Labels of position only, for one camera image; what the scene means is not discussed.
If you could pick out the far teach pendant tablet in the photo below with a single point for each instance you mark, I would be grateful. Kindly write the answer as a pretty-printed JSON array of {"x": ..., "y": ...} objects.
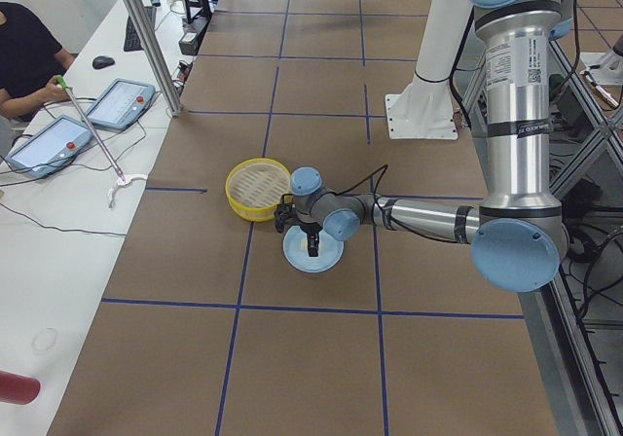
[{"x": 121, "y": 104}]

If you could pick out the person in black shirt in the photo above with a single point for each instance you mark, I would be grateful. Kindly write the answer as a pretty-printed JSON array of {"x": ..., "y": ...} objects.
[{"x": 31, "y": 60}]

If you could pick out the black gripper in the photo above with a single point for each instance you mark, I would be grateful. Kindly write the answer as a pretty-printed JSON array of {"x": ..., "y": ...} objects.
[{"x": 308, "y": 228}]

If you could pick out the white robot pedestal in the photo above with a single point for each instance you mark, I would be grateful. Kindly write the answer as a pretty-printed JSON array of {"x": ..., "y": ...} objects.
[{"x": 424, "y": 109}]

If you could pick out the black box on desk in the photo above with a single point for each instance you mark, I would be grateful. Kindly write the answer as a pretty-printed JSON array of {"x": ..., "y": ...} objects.
[{"x": 193, "y": 33}]

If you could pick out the black computer mouse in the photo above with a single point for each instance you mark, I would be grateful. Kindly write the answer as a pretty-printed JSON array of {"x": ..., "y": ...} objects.
[{"x": 102, "y": 61}]

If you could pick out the long reacher grabber tool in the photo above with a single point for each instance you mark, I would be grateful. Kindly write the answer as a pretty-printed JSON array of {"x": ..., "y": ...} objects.
[{"x": 123, "y": 179}]

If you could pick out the white steamer cloth liner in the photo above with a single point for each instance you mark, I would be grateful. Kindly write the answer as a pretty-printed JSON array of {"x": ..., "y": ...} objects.
[{"x": 259, "y": 185}]

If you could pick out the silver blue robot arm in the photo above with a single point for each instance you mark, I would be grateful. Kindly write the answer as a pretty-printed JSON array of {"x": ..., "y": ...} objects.
[{"x": 516, "y": 234}]

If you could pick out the red cylinder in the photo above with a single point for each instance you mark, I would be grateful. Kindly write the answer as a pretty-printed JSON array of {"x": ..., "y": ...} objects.
[{"x": 18, "y": 389}]

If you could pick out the yellow steamer basket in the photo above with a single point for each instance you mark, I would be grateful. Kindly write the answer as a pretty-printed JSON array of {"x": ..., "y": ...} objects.
[{"x": 264, "y": 214}]

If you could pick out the light blue plate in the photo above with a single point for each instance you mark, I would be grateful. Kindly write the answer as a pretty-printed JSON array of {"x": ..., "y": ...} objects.
[{"x": 330, "y": 251}]

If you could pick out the near teach pendant tablet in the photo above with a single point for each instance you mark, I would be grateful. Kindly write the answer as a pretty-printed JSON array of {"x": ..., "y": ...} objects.
[{"x": 51, "y": 148}]

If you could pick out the clear tape roll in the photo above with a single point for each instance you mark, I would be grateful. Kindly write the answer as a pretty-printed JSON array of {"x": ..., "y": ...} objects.
[{"x": 44, "y": 340}]

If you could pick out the teach pendant tablet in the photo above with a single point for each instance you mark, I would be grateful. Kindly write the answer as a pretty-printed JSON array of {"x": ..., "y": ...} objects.
[
  {"x": 121, "y": 104},
  {"x": 51, "y": 148}
]

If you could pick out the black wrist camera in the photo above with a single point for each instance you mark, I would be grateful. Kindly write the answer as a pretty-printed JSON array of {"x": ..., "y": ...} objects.
[{"x": 285, "y": 213}]

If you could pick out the aluminium frame post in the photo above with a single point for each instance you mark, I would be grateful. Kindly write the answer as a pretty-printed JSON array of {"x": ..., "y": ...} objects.
[{"x": 154, "y": 55}]

